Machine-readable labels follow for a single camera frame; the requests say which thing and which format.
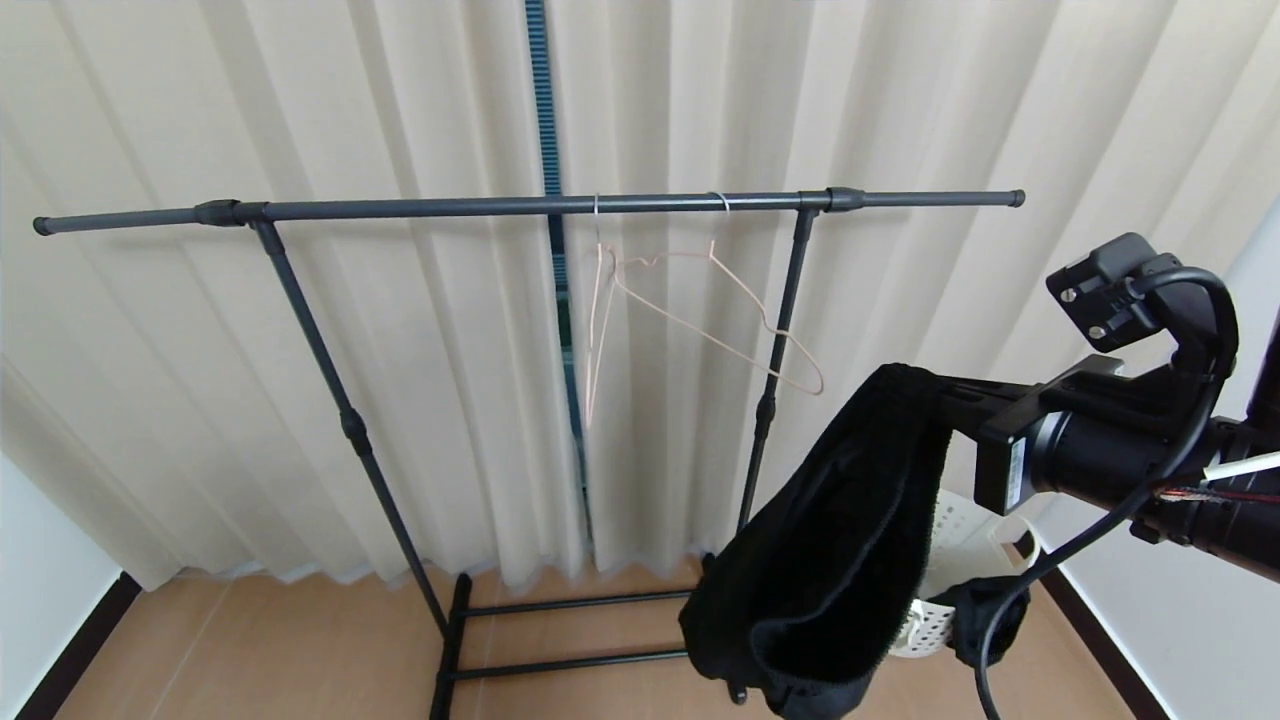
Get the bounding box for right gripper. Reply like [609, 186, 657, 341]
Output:
[975, 355, 1280, 583]

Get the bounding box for black t-shirt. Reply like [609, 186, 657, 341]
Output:
[945, 578, 1031, 669]

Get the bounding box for black shorts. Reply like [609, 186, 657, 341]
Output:
[680, 363, 953, 720]

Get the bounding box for pink clothes hanger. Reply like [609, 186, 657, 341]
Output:
[612, 192, 826, 396]
[585, 195, 621, 431]

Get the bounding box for white laundry basket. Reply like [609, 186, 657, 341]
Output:
[890, 490, 1046, 661]

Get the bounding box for black clothes rack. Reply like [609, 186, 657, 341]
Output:
[32, 187, 1026, 720]

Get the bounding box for beige curtain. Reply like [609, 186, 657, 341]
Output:
[0, 0, 1280, 591]

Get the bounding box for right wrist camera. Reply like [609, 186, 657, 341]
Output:
[1047, 232, 1241, 386]

